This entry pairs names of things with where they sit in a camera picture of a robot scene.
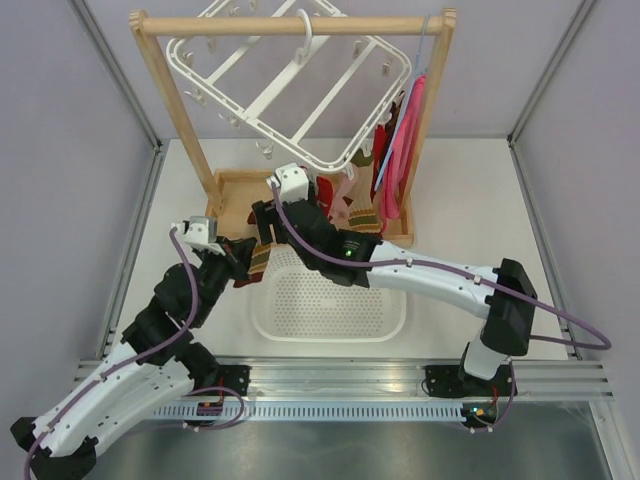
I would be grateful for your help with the white slotted cable duct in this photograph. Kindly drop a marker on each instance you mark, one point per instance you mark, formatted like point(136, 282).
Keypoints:
point(312, 411)

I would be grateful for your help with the beige striped sock maroon toe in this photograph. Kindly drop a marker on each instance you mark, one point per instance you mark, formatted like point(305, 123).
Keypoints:
point(259, 262)

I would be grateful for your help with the brown yellow diamond sock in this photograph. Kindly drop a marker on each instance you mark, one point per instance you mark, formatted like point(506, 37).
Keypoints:
point(394, 113)

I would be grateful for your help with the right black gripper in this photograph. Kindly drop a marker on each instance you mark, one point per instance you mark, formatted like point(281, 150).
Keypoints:
point(264, 214)

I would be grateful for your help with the white clip drying hanger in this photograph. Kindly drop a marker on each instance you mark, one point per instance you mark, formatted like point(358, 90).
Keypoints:
point(318, 98)

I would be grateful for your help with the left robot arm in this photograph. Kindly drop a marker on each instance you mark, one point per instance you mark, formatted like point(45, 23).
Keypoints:
point(156, 362)

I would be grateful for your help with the wooden clothes rack frame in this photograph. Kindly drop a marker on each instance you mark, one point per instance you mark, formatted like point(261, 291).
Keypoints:
point(231, 168)

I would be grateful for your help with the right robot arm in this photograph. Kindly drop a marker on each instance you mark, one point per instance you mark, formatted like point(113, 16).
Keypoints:
point(502, 297)

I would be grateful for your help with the beige striped sock olive toe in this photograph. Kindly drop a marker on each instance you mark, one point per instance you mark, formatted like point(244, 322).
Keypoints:
point(362, 214)

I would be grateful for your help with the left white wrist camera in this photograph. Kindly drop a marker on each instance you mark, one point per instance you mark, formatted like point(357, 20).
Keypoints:
point(198, 232)

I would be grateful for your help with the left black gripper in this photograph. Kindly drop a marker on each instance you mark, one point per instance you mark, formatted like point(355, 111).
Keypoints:
point(240, 271)

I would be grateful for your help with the red sock white pattern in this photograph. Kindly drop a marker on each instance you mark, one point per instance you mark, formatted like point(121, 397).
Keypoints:
point(380, 145)

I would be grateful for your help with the red bear sock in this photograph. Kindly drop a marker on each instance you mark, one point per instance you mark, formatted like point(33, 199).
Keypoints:
point(324, 193)

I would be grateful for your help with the white perforated plastic basket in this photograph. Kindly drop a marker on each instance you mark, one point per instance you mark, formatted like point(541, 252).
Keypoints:
point(295, 304)

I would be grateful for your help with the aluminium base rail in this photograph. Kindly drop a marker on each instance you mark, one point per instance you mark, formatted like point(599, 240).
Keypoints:
point(316, 379)

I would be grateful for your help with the light blue wire hanger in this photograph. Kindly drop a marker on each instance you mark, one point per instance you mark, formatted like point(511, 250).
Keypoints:
point(417, 70)

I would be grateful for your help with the pink towel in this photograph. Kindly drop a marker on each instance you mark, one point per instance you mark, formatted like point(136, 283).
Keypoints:
point(400, 159)

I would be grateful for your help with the pink sock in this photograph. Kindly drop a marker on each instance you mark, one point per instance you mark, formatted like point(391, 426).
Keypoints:
point(339, 209)

